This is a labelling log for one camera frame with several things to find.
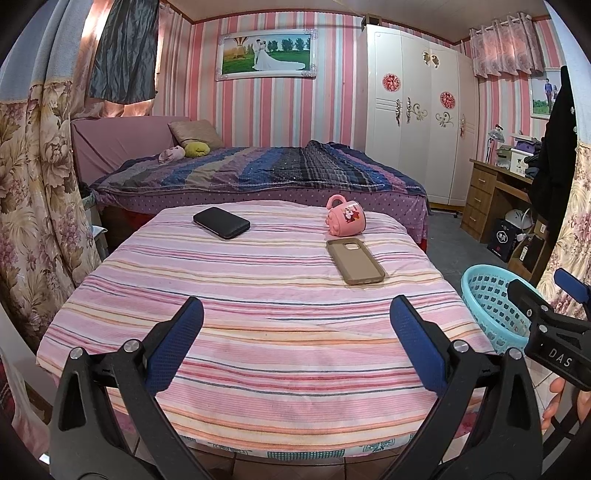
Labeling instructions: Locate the framed wedding photo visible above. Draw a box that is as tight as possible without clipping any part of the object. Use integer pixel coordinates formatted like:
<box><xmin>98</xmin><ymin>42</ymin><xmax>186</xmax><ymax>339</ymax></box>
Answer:
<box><xmin>216</xmin><ymin>28</ymin><xmax>318</xmax><ymax>82</ymax></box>

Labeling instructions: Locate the white wardrobe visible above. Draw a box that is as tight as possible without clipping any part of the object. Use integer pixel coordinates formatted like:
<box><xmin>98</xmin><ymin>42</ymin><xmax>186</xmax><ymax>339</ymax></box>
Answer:
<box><xmin>358</xmin><ymin>24</ymin><xmax>479</xmax><ymax>214</ymax></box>

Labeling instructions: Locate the pink mug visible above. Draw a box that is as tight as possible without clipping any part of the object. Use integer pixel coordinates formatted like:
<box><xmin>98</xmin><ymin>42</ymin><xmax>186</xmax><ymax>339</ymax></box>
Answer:
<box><xmin>325</xmin><ymin>194</ymin><xmax>368</xmax><ymax>237</ymax></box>

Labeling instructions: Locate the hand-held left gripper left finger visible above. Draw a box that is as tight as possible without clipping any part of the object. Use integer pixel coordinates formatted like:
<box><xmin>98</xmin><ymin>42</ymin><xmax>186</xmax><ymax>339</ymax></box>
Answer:
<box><xmin>50</xmin><ymin>296</ymin><xmax>215</xmax><ymax>480</ymax></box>

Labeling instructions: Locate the person's right hand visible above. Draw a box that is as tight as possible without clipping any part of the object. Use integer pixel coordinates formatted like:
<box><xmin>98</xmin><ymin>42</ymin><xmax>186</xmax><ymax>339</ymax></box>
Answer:
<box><xmin>541</xmin><ymin>376</ymin><xmax>591</xmax><ymax>432</ymax></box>

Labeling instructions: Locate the small framed photo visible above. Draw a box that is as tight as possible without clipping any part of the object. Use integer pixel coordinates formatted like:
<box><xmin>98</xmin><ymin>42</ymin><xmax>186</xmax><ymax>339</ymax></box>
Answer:
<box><xmin>529</xmin><ymin>69</ymin><xmax>561</xmax><ymax>120</ymax></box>

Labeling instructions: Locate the floral beige curtain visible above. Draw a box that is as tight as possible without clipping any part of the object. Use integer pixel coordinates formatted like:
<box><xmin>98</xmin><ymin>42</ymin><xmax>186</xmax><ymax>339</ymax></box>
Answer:
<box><xmin>0</xmin><ymin>0</ymin><xmax>103</xmax><ymax>352</ymax></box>
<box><xmin>538</xmin><ymin>138</ymin><xmax>591</xmax><ymax>319</ymax></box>

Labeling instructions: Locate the purple bed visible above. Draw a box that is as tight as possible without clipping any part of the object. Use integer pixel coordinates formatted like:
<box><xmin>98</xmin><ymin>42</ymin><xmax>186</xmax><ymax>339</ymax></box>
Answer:
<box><xmin>70</xmin><ymin>116</ymin><xmax>432</xmax><ymax>250</ymax></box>

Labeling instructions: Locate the pink striped tablecloth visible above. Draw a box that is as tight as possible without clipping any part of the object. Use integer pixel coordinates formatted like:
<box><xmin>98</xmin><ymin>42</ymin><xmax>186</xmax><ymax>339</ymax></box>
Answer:
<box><xmin>36</xmin><ymin>200</ymin><xmax>497</xmax><ymax>462</ymax></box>

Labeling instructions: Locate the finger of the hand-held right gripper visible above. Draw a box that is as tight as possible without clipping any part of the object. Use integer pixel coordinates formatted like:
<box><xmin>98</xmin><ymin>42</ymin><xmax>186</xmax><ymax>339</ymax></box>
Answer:
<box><xmin>553</xmin><ymin>268</ymin><xmax>591</xmax><ymax>305</ymax></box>
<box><xmin>507</xmin><ymin>279</ymin><xmax>550</xmax><ymax>324</ymax></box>

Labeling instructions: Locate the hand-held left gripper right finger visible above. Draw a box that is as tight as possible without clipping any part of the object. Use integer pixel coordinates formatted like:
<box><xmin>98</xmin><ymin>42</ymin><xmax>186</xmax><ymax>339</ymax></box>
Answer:
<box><xmin>383</xmin><ymin>294</ymin><xmax>543</xmax><ymax>480</ymax></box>

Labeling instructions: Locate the white box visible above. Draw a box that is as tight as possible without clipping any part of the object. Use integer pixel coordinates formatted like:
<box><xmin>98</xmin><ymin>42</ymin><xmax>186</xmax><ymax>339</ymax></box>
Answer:
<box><xmin>509</xmin><ymin>150</ymin><xmax>532</xmax><ymax>176</ymax></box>

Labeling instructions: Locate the black coat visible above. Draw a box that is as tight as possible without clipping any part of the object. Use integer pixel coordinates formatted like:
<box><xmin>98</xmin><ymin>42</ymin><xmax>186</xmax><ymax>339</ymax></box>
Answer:
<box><xmin>530</xmin><ymin>66</ymin><xmax>578</xmax><ymax>220</ymax></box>

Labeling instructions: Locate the white fan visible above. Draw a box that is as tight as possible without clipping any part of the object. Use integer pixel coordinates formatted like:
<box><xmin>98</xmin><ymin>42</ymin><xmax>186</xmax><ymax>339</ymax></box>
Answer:
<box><xmin>504</xmin><ymin>209</ymin><xmax>534</xmax><ymax>232</ymax></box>

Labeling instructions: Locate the teal plastic basket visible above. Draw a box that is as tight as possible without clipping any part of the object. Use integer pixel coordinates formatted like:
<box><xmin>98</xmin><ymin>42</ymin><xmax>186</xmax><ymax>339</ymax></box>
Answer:
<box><xmin>462</xmin><ymin>264</ymin><xmax>536</xmax><ymax>355</ymax></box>

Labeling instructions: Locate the striped purple quilt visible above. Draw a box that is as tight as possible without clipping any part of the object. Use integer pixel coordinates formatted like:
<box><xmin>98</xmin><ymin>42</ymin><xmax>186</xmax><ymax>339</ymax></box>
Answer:
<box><xmin>90</xmin><ymin>140</ymin><xmax>428</xmax><ymax>204</ymax></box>

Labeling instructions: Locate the desk lamp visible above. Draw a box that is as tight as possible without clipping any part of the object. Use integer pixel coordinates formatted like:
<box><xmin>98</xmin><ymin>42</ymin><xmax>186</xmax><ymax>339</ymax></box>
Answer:
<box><xmin>487</xmin><ymin>124</ymin><xmax>506</xmax><ymax>164</ymax></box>

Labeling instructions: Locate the black phone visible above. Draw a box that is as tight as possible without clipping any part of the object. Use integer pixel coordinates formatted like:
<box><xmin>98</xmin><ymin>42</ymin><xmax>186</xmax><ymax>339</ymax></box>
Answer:
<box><xmin>193</xmin><ymin>207</ymin><xmax>251</xmax><ymax>240</ymax></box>

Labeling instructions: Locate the beige pillow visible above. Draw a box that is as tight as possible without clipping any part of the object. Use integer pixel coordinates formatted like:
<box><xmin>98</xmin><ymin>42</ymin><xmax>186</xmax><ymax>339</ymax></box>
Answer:
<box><xmin>167</xmin><ymin>119</ymin><xmax>223</xmax><ymax>149</ymax></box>

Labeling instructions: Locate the pink floral short curtain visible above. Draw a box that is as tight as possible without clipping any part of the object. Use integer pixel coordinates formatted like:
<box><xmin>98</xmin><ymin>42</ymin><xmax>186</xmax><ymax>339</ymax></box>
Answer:
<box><xmin>469</xmin><ymin>11</ymin><xmax>546</xmax><ymax>79</ymax></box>

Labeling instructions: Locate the wooden desk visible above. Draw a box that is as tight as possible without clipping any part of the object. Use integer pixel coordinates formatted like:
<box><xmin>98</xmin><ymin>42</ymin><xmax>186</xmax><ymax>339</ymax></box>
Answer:
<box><xmin>460</xmin><ymin>158</ymin><xmax>550</xmax><ymax>282</ymax></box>

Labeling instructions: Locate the brown cardboard box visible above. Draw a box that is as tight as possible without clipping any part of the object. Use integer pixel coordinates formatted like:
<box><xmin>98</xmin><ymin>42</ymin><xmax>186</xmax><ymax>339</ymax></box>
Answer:
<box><xmin>508</xmin><ymin>233</ymin><xmax>548</xmax><ymax>278</ymax></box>

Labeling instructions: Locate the black bag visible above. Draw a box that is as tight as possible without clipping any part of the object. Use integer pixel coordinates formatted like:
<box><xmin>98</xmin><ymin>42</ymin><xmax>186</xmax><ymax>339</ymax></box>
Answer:
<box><xmin>487</xmin><ymin>218</ymin><xmax>522</xmax><ymax>263</ymax></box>

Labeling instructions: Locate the beige phone case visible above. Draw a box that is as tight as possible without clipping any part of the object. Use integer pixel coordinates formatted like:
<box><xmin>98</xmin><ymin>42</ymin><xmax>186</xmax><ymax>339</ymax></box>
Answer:
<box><xmin>326</xmin><ymin>237</ymin><xmax>386</xmax><ymax>286</ymax></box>

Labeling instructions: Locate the dark grey curtain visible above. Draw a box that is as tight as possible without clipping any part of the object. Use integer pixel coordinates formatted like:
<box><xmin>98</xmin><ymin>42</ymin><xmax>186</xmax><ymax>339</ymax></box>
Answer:
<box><xmin>88</xmin><ymin>0</ymin><xmax>160</xmax><ymax>104</ymax></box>

